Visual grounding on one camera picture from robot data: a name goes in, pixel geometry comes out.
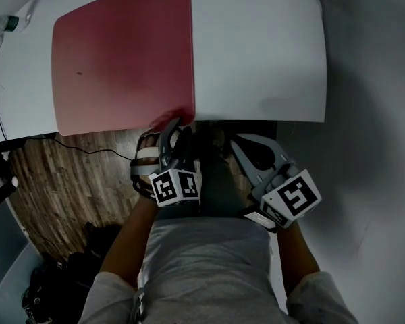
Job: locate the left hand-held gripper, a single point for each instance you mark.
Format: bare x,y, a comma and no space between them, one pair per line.
175,187

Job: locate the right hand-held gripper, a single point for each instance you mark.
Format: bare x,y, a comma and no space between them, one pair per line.
290,197

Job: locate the red mouse pad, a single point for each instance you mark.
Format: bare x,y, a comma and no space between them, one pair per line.
121,62

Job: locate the person's right forearm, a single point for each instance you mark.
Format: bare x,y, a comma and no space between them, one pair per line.
295,258

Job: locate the person's left forearm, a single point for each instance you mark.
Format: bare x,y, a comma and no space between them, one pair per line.
131,241

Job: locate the person's left hand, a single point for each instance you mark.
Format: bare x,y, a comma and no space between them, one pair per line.
148,142

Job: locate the person's dark trousers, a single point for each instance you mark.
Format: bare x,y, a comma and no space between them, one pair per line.
219,187

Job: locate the small grey tethered box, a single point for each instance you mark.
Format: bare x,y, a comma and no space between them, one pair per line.
256,217

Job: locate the person's light grey t-shirt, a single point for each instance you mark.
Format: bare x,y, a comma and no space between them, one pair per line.
206,275

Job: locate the black backpack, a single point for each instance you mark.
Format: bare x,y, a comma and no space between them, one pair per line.
74,265

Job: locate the black office chair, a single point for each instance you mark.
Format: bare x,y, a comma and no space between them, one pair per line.
0,181

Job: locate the green label water bottle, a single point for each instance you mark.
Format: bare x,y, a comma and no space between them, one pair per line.
5,23

